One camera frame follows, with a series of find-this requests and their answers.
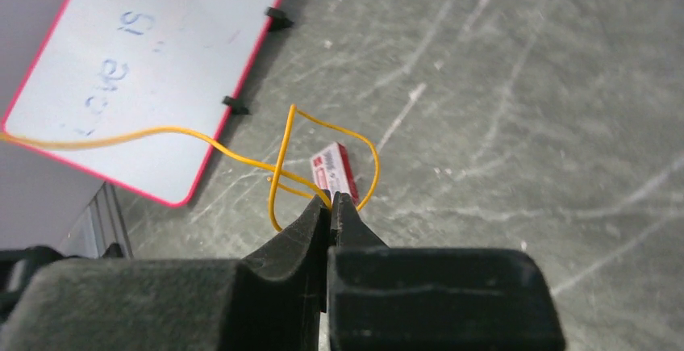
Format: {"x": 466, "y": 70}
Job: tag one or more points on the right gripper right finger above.
{"x": 393, "y": 298}

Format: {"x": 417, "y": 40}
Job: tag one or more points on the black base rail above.
{"x": 18, "y": 268}

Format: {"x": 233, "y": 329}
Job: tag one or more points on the white board pink rim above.
{"x": 113, "y": 67}

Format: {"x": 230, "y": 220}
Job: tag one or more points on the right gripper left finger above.
{"x": 268, "y": 300}

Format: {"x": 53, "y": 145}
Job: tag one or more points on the small red white box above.
{"x": 331, "y": 171}

